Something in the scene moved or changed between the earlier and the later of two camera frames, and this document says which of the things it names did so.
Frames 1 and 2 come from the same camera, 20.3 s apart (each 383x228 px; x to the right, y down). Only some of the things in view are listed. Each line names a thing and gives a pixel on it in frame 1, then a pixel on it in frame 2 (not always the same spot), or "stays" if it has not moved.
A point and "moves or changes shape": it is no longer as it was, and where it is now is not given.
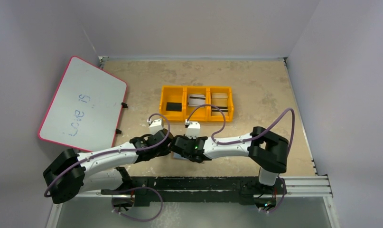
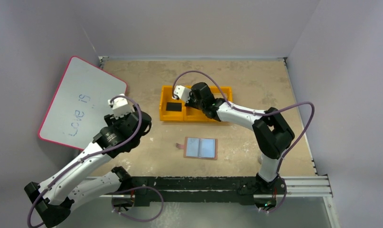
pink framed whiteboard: x=86 y=110 stays
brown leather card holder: x=175 y=156 moves or changes shape
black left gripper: x=161 y=138 to x=128 y=122
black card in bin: x=172 y=106 stays
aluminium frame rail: x=309 y=186 stays
